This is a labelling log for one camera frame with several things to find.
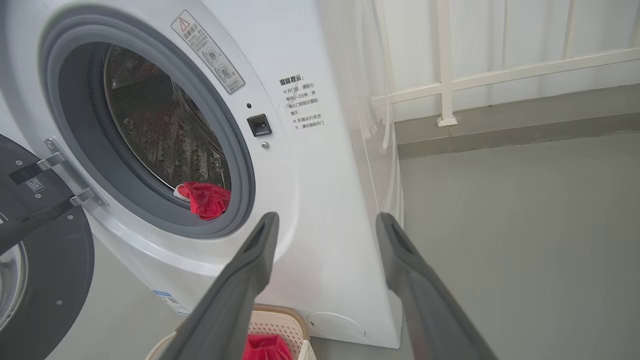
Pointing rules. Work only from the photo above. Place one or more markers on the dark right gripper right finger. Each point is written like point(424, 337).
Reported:
point(430, 315)

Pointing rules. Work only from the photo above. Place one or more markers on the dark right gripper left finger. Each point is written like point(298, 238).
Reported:
point(225, 310)

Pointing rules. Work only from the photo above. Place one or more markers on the red and white garment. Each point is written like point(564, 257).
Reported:
point(267, 347)
point(207, 200)

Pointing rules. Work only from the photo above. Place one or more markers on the black round glass washer door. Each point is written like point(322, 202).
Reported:
point(60, 280)

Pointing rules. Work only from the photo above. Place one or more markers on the cream basket with brown rim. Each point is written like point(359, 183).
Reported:
point(285, 325)

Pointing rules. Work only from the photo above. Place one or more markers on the white front-load washing machine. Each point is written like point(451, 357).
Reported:
point(325, 175)

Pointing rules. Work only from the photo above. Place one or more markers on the black door lock slot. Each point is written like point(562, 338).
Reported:
point(259, 125)

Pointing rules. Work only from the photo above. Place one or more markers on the steel washing machine drum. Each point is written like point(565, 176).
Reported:
point(160, 125)

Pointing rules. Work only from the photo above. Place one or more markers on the blue energy label sticker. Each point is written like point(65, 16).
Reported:
point(170, 301)

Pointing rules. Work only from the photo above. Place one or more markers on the round white filter cover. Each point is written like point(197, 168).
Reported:
point(335, 326)

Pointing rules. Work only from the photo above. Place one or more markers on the white metal railing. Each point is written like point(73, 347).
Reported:
point(445, 60)

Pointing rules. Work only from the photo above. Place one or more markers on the grey warning sticker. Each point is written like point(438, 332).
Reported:
point(207, 50)

